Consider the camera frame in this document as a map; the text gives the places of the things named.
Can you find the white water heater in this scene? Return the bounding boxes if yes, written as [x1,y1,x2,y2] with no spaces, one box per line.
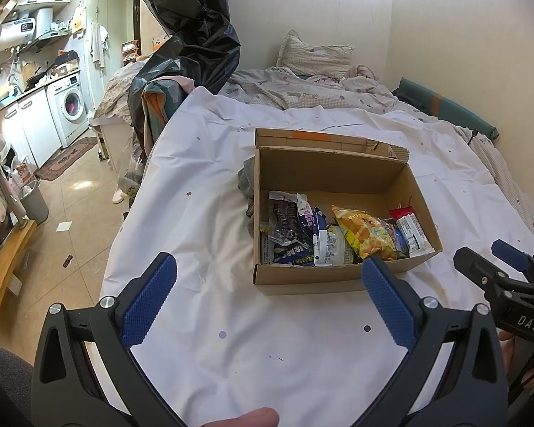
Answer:
[0,7,55,51]

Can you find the person's left hand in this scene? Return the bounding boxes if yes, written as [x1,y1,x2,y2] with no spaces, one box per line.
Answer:
[195,407,280,427]

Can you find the white flat snack packet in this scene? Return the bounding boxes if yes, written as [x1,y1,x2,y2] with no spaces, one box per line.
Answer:
[314,226,353,268]

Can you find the yellow chips packet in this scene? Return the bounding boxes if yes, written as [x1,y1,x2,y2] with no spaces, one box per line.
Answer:
[330,205,400,262]

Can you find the beige dotted pillow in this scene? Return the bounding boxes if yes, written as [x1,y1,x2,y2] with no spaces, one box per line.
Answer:
[275,30,355,79]

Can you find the grey trash bin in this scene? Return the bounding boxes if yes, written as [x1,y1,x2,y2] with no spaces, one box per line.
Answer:
[19,178,51,226]

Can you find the white snack bar packet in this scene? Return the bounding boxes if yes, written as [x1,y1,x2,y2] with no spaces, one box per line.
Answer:
[395,213,431,257]

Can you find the wooden chair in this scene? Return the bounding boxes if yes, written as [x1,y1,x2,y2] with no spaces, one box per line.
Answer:
[0,212,37,331]

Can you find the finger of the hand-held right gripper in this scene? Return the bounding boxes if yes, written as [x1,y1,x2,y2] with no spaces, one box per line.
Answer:
[453,246,519,316]
[491,239,534,283]

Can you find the dark brown cookie packet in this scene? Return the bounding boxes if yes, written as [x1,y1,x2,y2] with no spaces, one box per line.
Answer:
[268,197,302,244]

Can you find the white hanging towel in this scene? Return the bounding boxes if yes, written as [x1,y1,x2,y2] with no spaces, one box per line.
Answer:
[90,21,110,70]

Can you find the pink cloth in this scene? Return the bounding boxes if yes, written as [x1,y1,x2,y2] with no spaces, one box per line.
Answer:
[346,64,380,84]

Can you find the pile of folded clothes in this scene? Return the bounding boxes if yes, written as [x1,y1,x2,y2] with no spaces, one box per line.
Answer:
[141,75,195,154]

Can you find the clear plastic bag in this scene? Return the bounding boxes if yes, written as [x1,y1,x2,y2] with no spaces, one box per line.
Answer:
[115,141,148,202]

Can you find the floral crumpled duvet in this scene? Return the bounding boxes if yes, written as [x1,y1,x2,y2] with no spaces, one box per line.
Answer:
[217,64,400,115]

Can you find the blue cookie packet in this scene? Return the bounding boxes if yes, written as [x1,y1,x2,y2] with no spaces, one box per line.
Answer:
[391,226,411,255]

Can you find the black plastic bag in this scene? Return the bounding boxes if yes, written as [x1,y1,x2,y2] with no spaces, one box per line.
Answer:
[130,0,242,143]

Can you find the person's right hand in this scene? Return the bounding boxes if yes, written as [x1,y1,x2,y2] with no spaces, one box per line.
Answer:
[498,337,518,385]

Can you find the dark blue snack packet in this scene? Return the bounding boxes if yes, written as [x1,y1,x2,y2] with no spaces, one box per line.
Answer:
[295,192,329,252]

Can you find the cardboard box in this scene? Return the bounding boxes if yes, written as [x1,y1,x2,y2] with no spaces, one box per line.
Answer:
[252,127,444,286]

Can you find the green rolled mat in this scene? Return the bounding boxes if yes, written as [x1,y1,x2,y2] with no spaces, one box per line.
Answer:
[393,77,500,142]

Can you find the person's grey trouser leg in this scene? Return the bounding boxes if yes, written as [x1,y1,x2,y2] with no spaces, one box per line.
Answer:
[0,342,35,427]

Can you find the blue packet with white print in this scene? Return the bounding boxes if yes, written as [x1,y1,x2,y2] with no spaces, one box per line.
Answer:
[273,241,316,268]

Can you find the dark grey cloth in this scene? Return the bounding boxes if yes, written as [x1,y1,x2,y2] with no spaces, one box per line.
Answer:
[237,157,257,233]

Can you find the white washing machine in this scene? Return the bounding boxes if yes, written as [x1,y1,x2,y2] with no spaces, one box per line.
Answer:
[46,74,90,149]

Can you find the brown floor rug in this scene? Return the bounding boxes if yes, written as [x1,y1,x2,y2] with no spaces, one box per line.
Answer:
[35,136,100,183]

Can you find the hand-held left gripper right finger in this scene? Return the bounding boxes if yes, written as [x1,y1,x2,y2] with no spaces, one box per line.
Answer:
[360,255,510,427]

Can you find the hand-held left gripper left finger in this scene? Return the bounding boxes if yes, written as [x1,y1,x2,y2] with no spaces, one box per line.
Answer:
[30,251,192,427]

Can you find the white kitchen base cabinets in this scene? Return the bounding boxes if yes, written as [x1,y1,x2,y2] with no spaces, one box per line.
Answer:
[0,86,64,168]

